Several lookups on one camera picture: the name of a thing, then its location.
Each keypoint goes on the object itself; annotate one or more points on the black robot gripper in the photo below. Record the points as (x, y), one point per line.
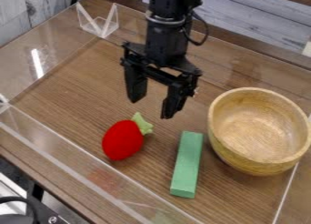
(159, 59)

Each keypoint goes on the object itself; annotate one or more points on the red plush strawberry toy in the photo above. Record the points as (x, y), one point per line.
(123, 139)

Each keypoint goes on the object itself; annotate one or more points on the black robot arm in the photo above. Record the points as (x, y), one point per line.
(171, 9)

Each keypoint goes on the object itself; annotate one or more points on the wooden bowl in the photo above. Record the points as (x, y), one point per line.
(259, 131)

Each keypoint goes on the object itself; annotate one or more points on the green rectangular block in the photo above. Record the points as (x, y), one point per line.
(185, 170)

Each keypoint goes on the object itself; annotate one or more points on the clear acrylic tray wall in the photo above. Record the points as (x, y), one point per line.
(103, 195)

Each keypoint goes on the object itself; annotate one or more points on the black metal table frame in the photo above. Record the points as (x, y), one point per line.
(52, 212)

